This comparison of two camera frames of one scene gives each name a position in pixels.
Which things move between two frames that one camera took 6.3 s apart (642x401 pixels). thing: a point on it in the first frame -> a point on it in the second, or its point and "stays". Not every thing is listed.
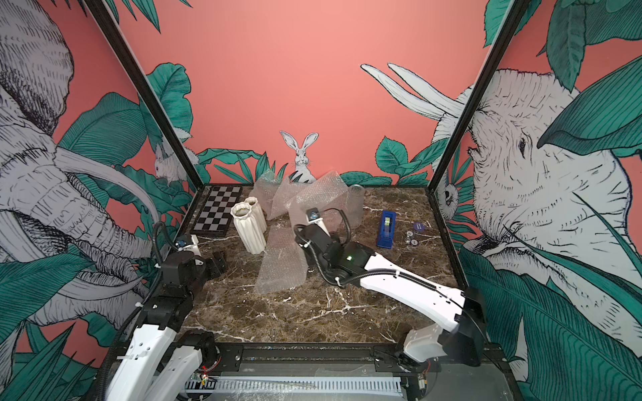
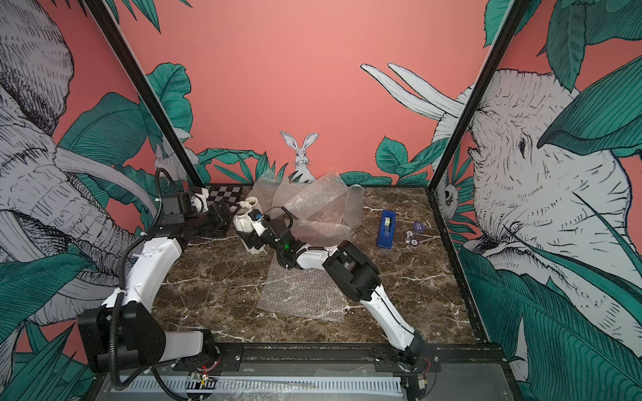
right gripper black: [335, 243] -> [272, 225]
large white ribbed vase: [249, 231] stays
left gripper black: [211, 262] -> [220, 219]
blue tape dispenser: [387, 230] stays
